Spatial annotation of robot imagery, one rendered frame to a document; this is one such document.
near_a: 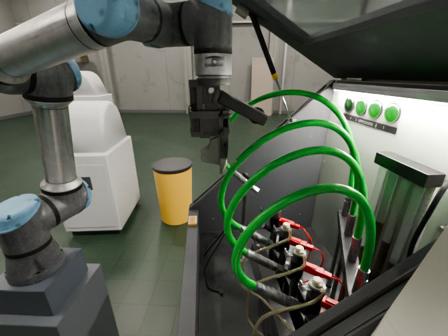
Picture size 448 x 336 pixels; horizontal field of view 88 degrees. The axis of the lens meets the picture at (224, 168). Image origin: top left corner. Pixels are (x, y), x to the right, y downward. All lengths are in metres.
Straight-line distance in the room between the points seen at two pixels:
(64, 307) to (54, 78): 0.68
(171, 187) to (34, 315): 1.56
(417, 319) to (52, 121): 0.84
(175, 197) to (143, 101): 8.09
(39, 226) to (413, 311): 0.85
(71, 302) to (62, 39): 0.76
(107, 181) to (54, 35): 1.86
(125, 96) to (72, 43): 9.97
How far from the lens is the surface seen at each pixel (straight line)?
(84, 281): 1.02
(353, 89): 0.81
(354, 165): 0.46
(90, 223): 2.58
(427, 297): 0.33
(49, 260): 0.92
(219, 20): 0.48
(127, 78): 10.34
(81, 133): 2.36
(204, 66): 0.48
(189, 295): 0.67
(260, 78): 9.23
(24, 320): 1.00
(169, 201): 2.38
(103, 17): 0.41
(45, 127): 0.82
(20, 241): 0.88
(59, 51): 0.52
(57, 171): 0.87
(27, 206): 0.85
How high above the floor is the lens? 1.47
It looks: 22 degrees down
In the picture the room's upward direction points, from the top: straight up
